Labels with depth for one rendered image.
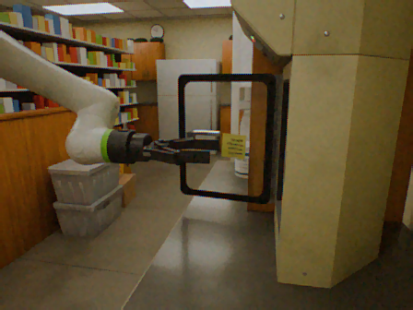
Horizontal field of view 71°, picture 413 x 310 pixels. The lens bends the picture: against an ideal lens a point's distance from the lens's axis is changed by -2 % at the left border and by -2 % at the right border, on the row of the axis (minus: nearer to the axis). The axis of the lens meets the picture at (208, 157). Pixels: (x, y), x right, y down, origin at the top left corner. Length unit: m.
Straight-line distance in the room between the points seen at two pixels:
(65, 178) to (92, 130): 1.98
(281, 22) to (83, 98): 0.55
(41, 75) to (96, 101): 0.15
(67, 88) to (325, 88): 0.63
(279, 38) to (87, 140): 0.52
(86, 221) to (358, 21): 2.61
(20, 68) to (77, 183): 1.96
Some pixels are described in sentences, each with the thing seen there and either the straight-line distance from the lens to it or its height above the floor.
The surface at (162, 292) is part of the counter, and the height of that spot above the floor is 0.94.
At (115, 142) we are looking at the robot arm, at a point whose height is 1.22.
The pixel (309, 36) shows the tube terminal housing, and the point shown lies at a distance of 0.58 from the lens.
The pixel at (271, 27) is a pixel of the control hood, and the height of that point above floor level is 1.46.
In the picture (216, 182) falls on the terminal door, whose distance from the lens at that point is 0.96.
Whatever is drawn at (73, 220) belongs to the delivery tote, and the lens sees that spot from 2.92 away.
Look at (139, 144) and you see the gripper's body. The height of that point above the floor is 1.21.
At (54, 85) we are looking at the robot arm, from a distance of 0.86.
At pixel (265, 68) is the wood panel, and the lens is 0.94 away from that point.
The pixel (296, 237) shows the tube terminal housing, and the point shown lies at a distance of 0.65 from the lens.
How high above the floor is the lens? 1.36
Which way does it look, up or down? 14 degrees down
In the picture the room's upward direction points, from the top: straight up
